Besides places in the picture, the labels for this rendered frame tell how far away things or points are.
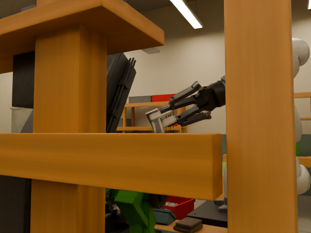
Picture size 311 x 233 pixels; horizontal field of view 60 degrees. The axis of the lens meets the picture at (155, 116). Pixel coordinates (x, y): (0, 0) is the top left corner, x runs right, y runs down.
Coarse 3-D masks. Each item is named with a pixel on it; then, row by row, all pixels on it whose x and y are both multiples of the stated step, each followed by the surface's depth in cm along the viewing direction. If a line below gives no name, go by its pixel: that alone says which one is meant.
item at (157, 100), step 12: (144, 96) 658; (156, 96) 643; (168, 96) 630; (132, 108) 716; (180, 108) 616; (120, 120) 685; (132, 120) 714; (132, 132) 712; (168, 132) 617; (180, 132) 612
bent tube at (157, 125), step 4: (156, 108) 82; (148, 112) 82; (152, 112) 81; (148, 116) 82; (156, 120) 79; (160, 120) 80; (152, 124) 79; (156, 124) 78; (160, 124) 78; (152, 128) 79; (156, 128) 76; (160, 128) 76; (156, 132) 75; (160, 132) 75; (164, 132) 76
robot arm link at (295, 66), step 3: (294, 57) 75; (294, 60) 74; (294, 63) 74; (297, 63) 75; (294, 66) 74; (297, 66) 75; (294, 69) 75; (297, 69) 75; (294, 72) 75; (297, 72) 76; (294, 75) 76
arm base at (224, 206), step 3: (225, 198) 136; (216, 201) 142; (219, 201) 141; (222, 201) 139; (225, 201) 136; (216, 204) 142; (219, 204) 141; (222, 204) 139; (225, 204) 135; (219, 207) 134; (222, 207) 134; (225, 207) 133; (219, 210) 133; (222, 210) 132; (225, 210) 132
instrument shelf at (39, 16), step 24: (72, 0) 51; (96, 0) 48; (120, 0) 53; (0, 24) 62; (24, 24) 58; (48, 24) 56; (72, 24) 56; (96, 24) 56; (120, 24) 56; (144, 24) 61; (0, 48) 72; (24, 48) 72; (120, 48) 72; (144, 48) 72; (0, 72) 100
